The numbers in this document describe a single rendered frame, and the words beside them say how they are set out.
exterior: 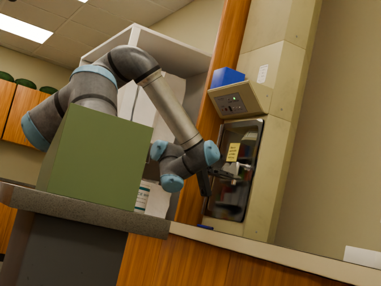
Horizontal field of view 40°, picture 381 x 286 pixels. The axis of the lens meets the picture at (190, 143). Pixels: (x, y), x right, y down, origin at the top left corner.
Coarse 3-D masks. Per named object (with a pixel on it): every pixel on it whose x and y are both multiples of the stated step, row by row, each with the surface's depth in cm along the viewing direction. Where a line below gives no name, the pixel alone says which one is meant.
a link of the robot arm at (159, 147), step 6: (156, 144) 179; (162, 144) 178; (168, 144) 180; (174, 144) 182; (150, 150) 182; (156, 150) 178; (162, 150) 178; (168, 150) 178; (174, 150) 179; (180, 150) 181; (150, 156) 181; (156, 156) 178; (162, 156) 178; (180, 156) 181
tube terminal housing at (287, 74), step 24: (264, 48) 212; (288, 48) 202; (240, 72) 224; (288, 72) 202; (288, 96) 201; (240, 120) 213; (264, 120) 198; (288, 120) 201; (264, 144) 196; (288, 144) 205; (264, 168) 195; (288, 168) 217; (264, 192) 195; (264, 216) 195; (264, 240) 194
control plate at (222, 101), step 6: (222, 96) 213; (228, 96) 209; (234, 96) 206; (216, 102) 219; (222, 102) 215; (228, 102) 212; (234, 102) 208; (240, 102) 205; (222, 108) 218; (228, 108) 214; (234, 108) 211; (240, 108) 207; (222, 114) 220; (228, 114) 216
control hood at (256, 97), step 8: (248, 80) 194; (216, 88) 215; (224, 88) 209; (232, 88) 204; (240, 88) 200; (248, 88) 195; (256, 88) 195; (264, 88) 196; (216, 96) 217; (240, 96) 203; (248, 96) 198; (256, 96) 195; (264, 96) 196; (216, 104) 221; (248, 104) 201; (256, 104) 197; (264, 104) 196; (248, 112) 204; (256, 112) 200; (264, 112) 196
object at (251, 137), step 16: (224, 128) 221; (240, 128) 209; (256, 128) 199; (224, 144) 217; (240, 144) 206; (256, 144) 196; (240, 160) 203; (240, 176) 200; (224, 192) 207; (240, 192) 197; (208, 208) 215; (224, 208) 204; (240, 208) 194
